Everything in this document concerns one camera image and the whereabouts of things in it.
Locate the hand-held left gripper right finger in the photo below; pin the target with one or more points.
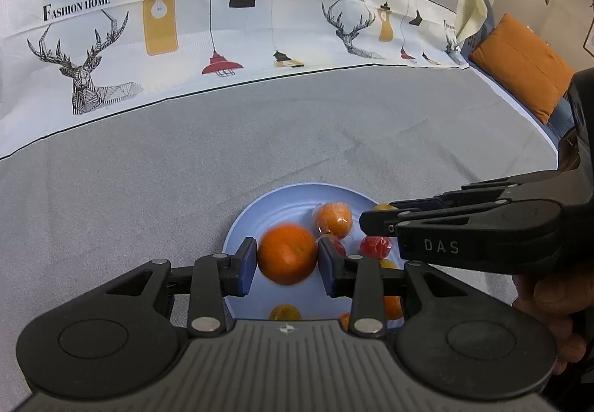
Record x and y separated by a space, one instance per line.
325 269

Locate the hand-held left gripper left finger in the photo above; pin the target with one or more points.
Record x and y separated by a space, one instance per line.
246 264

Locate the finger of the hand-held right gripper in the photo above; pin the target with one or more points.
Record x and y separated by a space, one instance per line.
487 189
385 221

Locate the large orange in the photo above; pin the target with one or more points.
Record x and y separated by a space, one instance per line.
287 254

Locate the light blue plate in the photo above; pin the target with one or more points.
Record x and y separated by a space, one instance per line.
278 212

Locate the person's right hand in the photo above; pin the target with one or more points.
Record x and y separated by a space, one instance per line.
547 300

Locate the small yellow fruit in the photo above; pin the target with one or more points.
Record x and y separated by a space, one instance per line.
385 208
388 263

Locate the wrapped red fruit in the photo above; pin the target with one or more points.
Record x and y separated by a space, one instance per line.
375 246
338 246

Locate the plastic-wrapped orange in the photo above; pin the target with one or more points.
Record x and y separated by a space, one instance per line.
332 217

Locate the small orange fruit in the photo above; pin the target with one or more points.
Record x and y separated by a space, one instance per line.
344 320

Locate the yellow-orange fruit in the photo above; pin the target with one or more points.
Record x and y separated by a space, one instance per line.
284 312

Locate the orange mandarin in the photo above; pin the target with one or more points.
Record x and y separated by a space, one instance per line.
393 307

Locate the blue sofa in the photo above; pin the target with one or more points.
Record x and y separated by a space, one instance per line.
559 120

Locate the orange pillow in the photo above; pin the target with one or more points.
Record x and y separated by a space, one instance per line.
519 64

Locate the cream cloth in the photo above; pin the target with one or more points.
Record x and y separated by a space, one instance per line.
471 8

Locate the white framed wall picture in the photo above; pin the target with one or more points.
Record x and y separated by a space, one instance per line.
588 29

